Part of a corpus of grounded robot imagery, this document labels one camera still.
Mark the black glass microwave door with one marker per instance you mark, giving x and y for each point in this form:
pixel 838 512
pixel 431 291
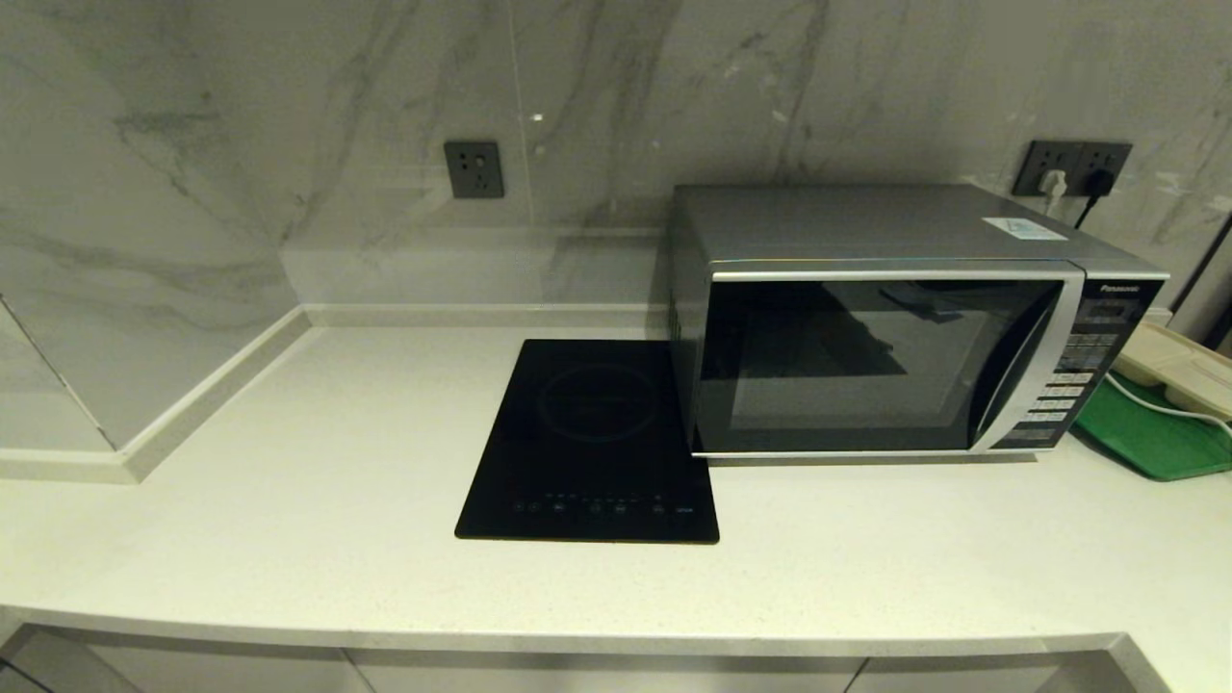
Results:
pixel 866 366

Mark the silver microwave oven body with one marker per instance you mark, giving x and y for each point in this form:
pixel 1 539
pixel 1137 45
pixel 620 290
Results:
pixel 847 221

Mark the black induction cooktop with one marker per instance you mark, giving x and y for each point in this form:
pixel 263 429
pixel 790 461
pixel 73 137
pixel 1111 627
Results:
pixel 587 443

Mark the white sticker label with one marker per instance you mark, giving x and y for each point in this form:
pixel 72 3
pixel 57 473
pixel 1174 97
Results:
pixel 1024 229

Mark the white plug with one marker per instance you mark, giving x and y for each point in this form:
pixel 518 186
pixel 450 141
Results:
pixel 1053 185

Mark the green plastic tray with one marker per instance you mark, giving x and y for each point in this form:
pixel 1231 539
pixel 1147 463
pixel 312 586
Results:
pixel 1145 443

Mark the beige power strip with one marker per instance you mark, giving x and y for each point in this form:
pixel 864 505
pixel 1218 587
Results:
pixel 1174 366

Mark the grey single wall socket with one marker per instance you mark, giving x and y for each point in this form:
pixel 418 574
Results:
pixel 474 169

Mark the grey double wall socket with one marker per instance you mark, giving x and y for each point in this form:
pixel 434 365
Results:
pixel 1068 156

